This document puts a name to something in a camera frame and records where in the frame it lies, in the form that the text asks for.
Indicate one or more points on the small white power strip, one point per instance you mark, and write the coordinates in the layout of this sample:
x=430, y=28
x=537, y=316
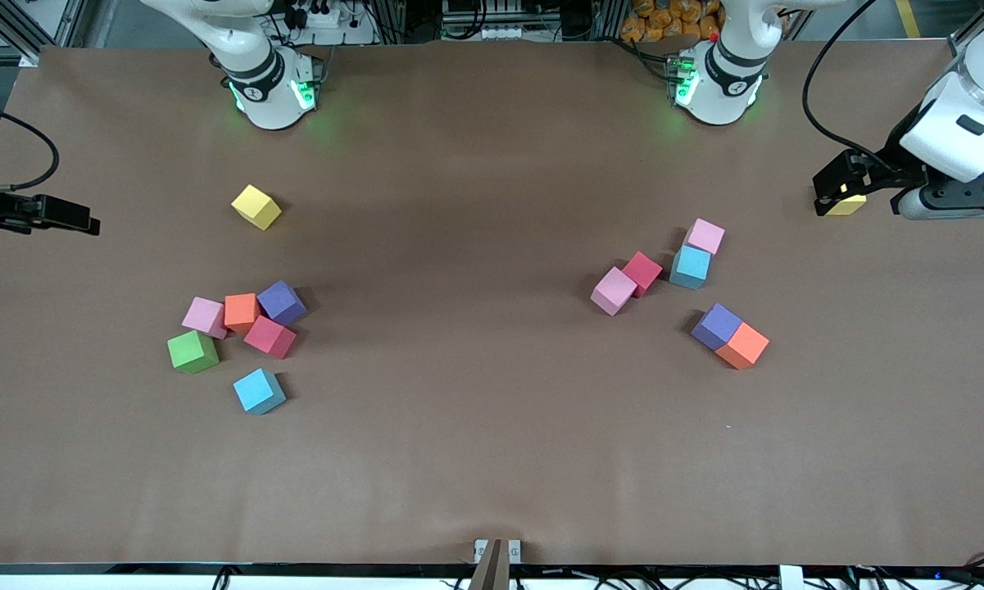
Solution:
x=501, y=33

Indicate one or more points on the blue foam cube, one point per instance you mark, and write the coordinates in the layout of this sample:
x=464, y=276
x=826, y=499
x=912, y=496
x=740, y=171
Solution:
x=259, y=391
x=691, y=266

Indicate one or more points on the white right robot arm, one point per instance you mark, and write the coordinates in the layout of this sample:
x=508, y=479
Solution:
x=213, y=29

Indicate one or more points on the aluminium frame strut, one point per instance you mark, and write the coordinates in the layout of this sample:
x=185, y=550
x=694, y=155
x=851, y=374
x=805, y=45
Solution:
x=12, y=33
x=963, y=37

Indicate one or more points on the yellow foam cube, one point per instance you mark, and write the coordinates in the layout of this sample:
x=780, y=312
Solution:
x=845, y=206
x=256, y=206

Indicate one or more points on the bag of orange items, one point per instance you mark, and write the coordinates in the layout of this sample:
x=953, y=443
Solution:
x=672, y=20

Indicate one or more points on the green foam cube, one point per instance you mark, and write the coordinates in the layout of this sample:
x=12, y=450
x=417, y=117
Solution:
x=192, y=351

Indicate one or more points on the purple foam cube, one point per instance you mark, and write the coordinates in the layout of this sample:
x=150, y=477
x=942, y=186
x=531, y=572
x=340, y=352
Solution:
x=281, y=302
x=716, y=326

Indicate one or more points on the orange foam cube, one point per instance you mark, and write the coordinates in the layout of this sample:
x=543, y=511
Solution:
x=742, y=345
x=241, y=311

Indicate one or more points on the white tag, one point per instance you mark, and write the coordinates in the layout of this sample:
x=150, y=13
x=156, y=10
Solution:
x=791, y=578

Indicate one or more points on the pink foam cube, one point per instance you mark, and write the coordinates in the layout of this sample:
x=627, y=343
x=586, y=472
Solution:
x=203, y=317
x=705, y=236
x=613, y=290

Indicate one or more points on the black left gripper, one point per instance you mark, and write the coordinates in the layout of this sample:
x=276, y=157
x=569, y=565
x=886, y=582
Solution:
x=895, y=161

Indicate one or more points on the large white power strip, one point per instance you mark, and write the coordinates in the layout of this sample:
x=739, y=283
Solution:
x=328, y=20

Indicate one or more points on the aluminium frame post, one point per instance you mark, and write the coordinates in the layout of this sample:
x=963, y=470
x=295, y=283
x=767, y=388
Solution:
x=389, y=20
x=610, y=18

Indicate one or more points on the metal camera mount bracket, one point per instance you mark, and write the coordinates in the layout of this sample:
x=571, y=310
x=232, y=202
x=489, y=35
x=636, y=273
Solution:
x=497, y=551

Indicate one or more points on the red foam cube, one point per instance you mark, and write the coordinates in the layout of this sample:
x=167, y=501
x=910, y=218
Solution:
x=269, y=337
x=641, y=273

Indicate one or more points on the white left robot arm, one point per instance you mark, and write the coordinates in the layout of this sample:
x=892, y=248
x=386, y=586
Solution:
x=725, y=98

